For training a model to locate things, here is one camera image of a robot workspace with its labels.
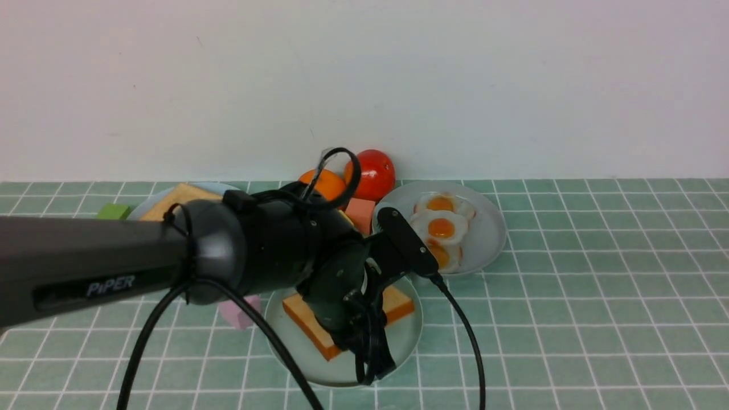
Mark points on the light blue bread plate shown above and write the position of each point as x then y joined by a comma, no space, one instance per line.
149,206

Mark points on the green empty centre plate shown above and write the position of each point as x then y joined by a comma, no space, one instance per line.
402,337

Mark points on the salmon cube block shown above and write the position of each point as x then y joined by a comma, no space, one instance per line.
360,212

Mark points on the grey egg plate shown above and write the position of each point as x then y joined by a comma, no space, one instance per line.
487,233

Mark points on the red tomato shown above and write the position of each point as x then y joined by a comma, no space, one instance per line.
378,175

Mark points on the orange fruit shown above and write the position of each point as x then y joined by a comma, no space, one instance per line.
329,185

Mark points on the yellow cube block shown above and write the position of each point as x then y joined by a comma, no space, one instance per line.
346,217

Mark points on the toast slice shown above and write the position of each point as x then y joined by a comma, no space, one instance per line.
173,200
396,305

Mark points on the pink cube block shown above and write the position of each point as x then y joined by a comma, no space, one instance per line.
235,316

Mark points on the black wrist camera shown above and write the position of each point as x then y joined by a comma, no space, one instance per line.
413,252

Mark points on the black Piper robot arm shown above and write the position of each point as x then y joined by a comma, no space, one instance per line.
245,244

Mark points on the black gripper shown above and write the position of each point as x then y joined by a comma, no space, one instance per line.
344,294

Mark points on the green cube block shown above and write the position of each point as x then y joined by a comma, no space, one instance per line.
114,211

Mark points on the fried egg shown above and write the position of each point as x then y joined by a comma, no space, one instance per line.
444,201
439,226
449,257

